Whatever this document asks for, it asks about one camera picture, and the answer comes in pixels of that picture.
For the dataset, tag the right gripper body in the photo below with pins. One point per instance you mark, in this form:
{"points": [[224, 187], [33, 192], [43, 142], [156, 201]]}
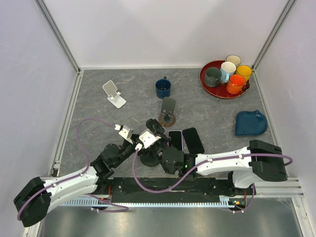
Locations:
{"points": [[159, 149]]}

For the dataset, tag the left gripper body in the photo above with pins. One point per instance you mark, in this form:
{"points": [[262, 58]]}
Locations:
{"points": [[128, 148]]}

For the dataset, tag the black round base stand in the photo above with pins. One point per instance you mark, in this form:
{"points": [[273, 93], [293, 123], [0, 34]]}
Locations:
{"points": [[148, 157]]}

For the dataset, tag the phone with lilac case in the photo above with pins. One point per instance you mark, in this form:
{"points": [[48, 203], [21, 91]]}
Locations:
{"points": [[176, 141]]}

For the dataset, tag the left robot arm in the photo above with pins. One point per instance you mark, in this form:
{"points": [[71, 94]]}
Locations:
{"points": [[39, 196]]}

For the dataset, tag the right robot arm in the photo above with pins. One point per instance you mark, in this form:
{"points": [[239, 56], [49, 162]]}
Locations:
{"points": [[259, 161]]}

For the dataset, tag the round wooden base stand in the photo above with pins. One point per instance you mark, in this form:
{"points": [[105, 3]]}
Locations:
{"points": [[167, 117]]}

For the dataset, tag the white folding phone stand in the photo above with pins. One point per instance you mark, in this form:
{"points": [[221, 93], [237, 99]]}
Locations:
{"points": [[113, 95]]}

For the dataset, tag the dark blue mug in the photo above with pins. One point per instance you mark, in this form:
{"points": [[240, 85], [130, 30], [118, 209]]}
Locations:
{"points": [[163, 88]]}

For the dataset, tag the red round tray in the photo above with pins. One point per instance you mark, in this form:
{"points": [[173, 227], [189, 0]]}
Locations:
{"points": [[220, 91]]}

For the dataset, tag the grey mug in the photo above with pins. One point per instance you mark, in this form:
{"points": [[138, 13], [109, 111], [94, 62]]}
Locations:
{"points": [[212, 77]]}

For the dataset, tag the blue leaf-shaped dish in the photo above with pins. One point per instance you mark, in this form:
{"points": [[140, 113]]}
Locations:
{"points": [[250, 123]]}

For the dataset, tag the orange mug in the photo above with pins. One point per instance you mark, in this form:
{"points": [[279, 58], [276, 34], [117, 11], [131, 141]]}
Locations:
{"points": [[237, 84]]}

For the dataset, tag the light blue mug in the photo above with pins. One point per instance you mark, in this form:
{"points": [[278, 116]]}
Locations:
{"points": [[227, 69]]}

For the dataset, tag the cream mug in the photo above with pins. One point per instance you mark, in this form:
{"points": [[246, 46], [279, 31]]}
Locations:
{"points": [[236, 60]]}

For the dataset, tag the yellow mug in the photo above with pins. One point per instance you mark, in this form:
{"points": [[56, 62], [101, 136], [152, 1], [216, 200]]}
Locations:
{"points": [[244, 71]]}

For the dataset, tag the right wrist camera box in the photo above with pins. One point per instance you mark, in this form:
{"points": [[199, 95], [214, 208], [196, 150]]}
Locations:
{"points": [[146, 139]]}

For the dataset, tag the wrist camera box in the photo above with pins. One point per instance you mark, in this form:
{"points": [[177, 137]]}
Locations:
{"points": [[125, 132], [146, 139]]}

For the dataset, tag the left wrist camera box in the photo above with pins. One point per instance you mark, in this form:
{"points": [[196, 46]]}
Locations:
{"points": [[125, 132]]}

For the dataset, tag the slotted cable duct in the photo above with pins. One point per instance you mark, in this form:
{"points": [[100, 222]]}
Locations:
{"points": [[87, 201]]}

